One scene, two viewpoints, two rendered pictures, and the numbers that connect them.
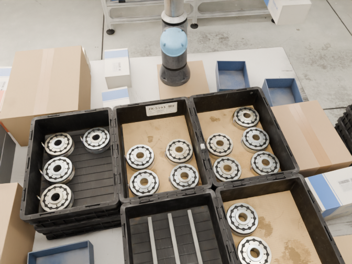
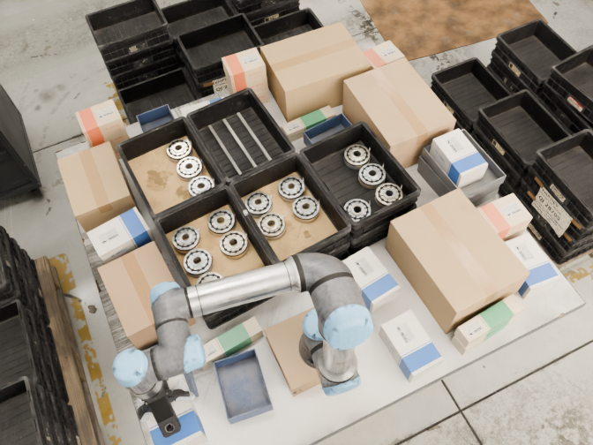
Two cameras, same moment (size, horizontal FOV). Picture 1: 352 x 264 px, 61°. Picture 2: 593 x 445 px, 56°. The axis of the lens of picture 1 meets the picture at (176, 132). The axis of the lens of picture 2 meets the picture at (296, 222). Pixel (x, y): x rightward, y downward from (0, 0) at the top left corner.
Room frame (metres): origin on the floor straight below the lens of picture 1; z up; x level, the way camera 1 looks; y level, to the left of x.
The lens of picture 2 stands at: (1.65, -0.21, 2.64)
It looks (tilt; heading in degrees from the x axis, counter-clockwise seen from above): 59 degrees down; 165
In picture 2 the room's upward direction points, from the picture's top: 4 degrees counter-clockwise
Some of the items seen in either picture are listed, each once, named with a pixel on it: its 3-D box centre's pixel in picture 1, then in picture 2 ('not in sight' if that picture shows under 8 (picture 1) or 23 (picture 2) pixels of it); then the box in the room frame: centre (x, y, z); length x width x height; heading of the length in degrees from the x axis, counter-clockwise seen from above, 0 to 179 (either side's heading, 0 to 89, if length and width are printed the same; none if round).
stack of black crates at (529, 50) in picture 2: not in sight; (530, 71); (-0.19, 1.73, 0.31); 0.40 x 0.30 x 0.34; 6
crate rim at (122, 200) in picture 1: (158, 144); (288, 207); (0.57, 0.06, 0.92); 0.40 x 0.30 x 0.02; 10
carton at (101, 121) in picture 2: not in sight; (101, 121); (-0.12, -0.53, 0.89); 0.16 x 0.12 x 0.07; 98
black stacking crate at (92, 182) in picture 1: (76, 165); (357, 180); (0.51, 0.36, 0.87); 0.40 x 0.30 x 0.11; 10
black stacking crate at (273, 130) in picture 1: (237, 140); (216, 250); (0.62, -0.23, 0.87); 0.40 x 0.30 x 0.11; 10
